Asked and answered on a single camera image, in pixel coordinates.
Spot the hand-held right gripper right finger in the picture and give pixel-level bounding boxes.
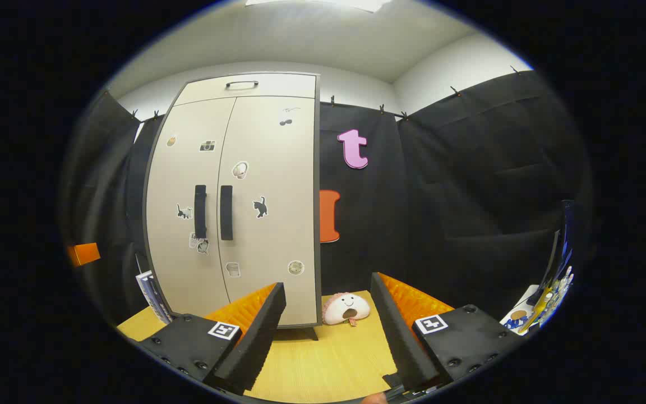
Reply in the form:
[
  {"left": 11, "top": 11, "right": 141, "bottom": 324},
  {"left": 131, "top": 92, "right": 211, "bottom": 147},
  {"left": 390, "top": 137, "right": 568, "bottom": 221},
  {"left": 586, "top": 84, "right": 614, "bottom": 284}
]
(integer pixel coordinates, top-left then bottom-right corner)
[{"left": 370, "top": 272, "right": 526, "bottom": 393}]

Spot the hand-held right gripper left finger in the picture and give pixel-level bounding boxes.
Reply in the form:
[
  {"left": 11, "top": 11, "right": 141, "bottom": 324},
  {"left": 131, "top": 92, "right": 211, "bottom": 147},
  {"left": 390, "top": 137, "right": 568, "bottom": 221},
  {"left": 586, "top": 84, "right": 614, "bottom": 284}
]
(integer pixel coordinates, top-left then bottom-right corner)
[{"left": 138, "top": 282, "right": 288, "bottom": 396}]

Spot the beige cabinet door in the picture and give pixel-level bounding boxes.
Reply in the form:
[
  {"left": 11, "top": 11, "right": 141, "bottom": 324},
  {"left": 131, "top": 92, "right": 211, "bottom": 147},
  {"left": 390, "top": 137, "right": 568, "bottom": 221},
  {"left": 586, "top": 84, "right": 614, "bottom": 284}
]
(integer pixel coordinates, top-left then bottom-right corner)
[
  {"left": 216, "top": 94, "right": 319, "bottom": 328},
  {"left": 144, "top": 97, "right": 238, "bottom": 318}
]

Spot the black door handle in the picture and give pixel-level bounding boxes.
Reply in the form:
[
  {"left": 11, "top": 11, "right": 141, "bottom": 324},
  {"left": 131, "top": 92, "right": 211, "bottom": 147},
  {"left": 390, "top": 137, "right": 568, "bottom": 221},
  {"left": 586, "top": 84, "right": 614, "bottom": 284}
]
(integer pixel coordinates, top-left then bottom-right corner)
[
  {"left": 220, "top": 185, "right": 234, "bottom": 241},
  {"left": 194, "top": 184, "right": 207, "bottom": 240}
]

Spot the beige double-door shoe cabinet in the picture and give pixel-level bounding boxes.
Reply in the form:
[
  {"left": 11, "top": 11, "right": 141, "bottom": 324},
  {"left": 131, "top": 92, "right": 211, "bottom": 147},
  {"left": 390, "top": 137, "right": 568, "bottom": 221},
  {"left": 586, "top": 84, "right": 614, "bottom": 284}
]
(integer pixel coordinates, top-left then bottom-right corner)
[{"left": 142, "top": 72, "right": 324, "bottom": 342}]

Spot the pink and white plush toy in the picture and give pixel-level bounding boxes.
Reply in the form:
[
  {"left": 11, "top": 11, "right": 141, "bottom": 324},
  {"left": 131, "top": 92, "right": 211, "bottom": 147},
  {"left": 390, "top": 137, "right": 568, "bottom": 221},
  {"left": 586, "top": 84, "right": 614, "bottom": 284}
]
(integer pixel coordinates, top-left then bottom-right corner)
[{"left": 322, "top": 292, "right": 371, "bottom": 327}]

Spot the grey-blue book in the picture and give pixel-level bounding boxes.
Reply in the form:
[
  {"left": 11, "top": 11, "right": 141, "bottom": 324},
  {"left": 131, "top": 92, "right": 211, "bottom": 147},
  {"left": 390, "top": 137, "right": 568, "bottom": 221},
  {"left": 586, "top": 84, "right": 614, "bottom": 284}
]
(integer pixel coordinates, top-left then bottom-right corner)
[{"left": 146, "top": 275, "right": 173, "bottom": 325}]

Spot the black backdrop cloth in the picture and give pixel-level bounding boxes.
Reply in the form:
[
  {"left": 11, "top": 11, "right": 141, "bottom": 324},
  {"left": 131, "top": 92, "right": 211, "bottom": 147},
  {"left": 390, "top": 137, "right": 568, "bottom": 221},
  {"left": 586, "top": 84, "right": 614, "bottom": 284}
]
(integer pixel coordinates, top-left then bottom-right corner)
[{"left": 62, "top": 70, "right": 590, "bottom": 337}]

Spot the long ceiling light panel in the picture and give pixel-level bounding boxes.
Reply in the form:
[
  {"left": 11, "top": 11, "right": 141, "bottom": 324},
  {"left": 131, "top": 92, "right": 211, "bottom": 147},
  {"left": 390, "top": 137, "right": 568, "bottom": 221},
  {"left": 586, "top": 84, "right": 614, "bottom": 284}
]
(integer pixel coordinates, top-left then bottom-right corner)
[{"left": 244, "top": 0, "right": 391, "bottom": 14}]

